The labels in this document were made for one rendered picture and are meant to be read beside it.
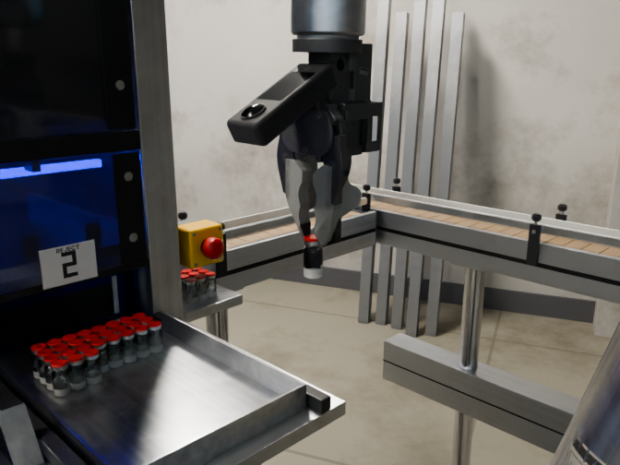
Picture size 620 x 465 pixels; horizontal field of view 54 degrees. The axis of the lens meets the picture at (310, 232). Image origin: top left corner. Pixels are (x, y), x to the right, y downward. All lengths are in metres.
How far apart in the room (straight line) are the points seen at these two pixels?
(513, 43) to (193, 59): 1.86
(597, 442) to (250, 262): 1.07
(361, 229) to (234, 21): 2.38
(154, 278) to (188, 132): 2.94
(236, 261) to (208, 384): 0.48
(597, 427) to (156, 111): 0.83
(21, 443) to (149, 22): 0.62
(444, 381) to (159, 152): 1.01
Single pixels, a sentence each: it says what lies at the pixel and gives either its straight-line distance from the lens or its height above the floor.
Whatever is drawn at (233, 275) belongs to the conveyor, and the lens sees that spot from 1.31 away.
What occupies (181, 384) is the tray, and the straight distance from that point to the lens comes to 0.89.
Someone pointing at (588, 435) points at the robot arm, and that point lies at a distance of 0.34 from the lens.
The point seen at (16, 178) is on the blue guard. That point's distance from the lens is 0.93.
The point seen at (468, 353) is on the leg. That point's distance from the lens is 1.64.
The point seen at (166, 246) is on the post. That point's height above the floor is 1.01.
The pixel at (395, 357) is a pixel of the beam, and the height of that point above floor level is 0.51.
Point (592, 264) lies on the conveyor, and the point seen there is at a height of 0.91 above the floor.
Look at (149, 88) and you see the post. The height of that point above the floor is 1.27.
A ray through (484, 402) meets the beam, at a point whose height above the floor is 0.49.
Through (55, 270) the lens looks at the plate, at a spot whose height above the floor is 1.01.
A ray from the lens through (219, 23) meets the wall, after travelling 3.82.
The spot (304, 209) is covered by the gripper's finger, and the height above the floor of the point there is 1.16.
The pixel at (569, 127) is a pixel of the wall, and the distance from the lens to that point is 3.32.
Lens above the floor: 1.31
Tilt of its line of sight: 15 degrees down
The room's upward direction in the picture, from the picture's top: straight up
